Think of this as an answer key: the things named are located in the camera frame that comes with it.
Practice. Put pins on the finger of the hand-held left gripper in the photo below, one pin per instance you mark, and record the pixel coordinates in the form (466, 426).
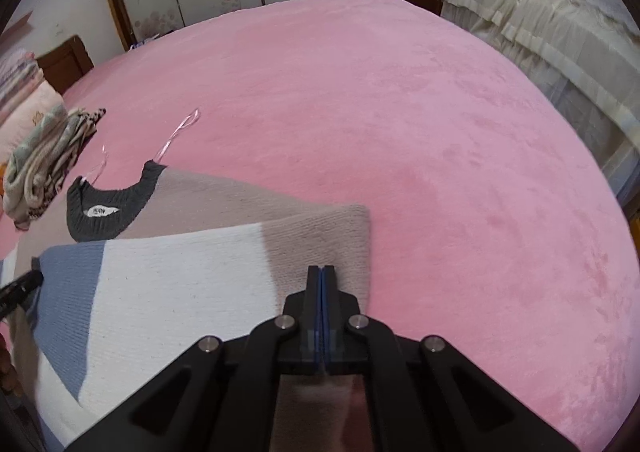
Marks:
(22, 287)

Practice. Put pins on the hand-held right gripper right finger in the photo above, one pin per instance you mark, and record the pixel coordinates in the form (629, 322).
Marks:
(330, 317)

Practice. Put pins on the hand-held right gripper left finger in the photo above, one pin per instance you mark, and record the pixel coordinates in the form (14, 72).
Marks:
(316, 317)

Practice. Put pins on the colour-block knit sweater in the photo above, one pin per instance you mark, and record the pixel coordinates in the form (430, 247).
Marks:
(190, 282)

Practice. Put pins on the person's left forearm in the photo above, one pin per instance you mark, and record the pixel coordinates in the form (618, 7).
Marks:
(7, 362)

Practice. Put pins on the grey-green fleece garment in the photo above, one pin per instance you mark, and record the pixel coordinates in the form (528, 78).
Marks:
(35, 167)

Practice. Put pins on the peach flower-print pillow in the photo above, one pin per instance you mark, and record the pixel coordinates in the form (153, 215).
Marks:
(27, 117)

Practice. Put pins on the striped folded garment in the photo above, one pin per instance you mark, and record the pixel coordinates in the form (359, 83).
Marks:
(82, 124)

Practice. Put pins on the pink fleece bed blanket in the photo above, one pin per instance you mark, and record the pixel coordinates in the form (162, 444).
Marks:
(400, 132)

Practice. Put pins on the striped folded quilt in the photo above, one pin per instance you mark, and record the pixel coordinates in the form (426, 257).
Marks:
(15, 77)

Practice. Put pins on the pink ribbon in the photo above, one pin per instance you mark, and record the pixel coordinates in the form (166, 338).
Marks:
(172, 136)

